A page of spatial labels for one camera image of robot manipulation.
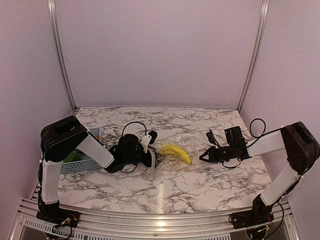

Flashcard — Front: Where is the left aluminium frame post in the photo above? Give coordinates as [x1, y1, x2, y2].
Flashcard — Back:
[47, 0, 77, 112]

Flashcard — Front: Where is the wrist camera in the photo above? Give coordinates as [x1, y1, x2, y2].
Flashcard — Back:
[140, 130, 158, 153]
[206, 129, 221, 148]

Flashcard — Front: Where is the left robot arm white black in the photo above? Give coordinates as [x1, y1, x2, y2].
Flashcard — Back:
[38, 116, 158, 223]

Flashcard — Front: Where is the front aluminium rail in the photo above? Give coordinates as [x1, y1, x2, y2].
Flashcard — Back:
[9, 198, 300, 240]

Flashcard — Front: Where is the aluminium frame post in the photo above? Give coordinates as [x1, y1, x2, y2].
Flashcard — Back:
[237, 0, 270, 113]
[47, 0, 77, 112]

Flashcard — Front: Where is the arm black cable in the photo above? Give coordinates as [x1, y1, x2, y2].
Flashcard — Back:
[109, 121, 148, 174]
[221, 118, 266, 169]

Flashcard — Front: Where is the right aluminium frame post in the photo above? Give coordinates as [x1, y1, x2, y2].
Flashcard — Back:
[237, 0, 270, 113]

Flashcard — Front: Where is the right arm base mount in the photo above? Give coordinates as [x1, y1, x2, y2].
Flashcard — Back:
[228, 196, 274, 229]

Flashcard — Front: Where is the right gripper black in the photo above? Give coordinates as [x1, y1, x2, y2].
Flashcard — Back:
[199, 144, 236, 164]

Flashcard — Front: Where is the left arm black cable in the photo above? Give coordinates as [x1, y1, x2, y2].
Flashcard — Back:
[109, 121, 148, 174]

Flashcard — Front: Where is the clear zip top bag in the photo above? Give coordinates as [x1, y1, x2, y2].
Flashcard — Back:
[139, 136, 199, 180]

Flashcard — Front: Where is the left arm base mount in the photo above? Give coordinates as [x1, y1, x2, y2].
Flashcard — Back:
[36, 196, 80, 228]

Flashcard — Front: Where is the yellow fake banana bunch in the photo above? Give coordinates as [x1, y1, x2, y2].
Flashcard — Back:
[160, 144, 192, 164]

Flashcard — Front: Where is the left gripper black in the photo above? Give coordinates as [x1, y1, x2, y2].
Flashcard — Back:
[124, 146, 167, 169]

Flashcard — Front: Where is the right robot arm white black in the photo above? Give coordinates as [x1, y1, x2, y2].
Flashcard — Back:
[199, 121, 320, 224]

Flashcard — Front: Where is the light blue plastic basket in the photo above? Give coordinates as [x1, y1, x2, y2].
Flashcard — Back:
[45, 122, 102, 174]

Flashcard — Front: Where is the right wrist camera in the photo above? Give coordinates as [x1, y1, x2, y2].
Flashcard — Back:
[206, 129, 221, 148]

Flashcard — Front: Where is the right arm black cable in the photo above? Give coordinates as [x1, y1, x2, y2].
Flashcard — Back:
[221, 118, 266, 169]

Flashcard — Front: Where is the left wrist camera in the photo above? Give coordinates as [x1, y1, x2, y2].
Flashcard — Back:
[140, 130, 158, 153]

